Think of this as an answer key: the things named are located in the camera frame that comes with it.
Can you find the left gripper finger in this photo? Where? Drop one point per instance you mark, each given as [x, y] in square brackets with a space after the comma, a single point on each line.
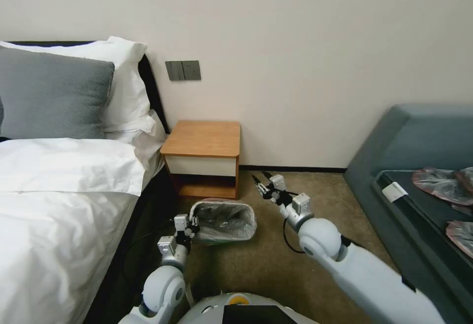
[191, 232]
[192, 222]

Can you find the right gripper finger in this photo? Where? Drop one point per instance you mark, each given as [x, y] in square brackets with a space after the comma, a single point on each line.
[266, 175]
[260, 187]

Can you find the grey trash can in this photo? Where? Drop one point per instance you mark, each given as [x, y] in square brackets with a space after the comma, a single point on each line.
[225, 224]

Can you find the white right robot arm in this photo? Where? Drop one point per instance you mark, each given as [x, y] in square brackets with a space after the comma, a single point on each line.
[354, 268]

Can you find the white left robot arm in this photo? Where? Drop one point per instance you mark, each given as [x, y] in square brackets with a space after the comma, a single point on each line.
[162, 287]

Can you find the pinkish translucent garbage bag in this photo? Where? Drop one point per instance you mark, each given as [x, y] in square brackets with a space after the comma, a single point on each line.
[466, 178]
[461, 235]
[436, 183]

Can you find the dark baseboard strip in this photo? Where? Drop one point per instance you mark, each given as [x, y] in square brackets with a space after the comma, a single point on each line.
[292, 168]

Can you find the translucent grey bin liner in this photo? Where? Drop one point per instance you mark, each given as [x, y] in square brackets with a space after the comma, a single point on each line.
[221, 218]

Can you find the black bed base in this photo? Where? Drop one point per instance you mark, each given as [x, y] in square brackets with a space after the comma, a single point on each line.
[136, 228]

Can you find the wooden nightstand with white drawer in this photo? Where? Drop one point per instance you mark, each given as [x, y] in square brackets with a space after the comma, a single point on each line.
[201, 141]

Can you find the white tag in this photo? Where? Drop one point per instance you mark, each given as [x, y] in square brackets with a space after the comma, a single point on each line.
[394, 192]

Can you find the white duvet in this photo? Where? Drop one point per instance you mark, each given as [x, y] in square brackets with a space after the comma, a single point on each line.
[55, 206]

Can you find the black bed headboard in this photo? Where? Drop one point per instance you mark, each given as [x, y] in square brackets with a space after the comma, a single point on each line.
[152, 91]

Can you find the teal upholstered sofa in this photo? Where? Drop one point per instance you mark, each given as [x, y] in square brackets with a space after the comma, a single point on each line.
[410, 135]

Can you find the white pillow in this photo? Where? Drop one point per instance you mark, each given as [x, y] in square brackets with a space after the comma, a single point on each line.
[127, 87]

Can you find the grey pillow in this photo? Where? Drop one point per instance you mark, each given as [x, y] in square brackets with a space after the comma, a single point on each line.
[51, 95]

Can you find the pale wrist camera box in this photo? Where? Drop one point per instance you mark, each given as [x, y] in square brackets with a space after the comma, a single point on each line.
[276, 182]
[180, 222]

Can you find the grey wall switch panel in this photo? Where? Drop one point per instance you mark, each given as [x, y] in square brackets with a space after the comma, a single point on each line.
[182, 70]

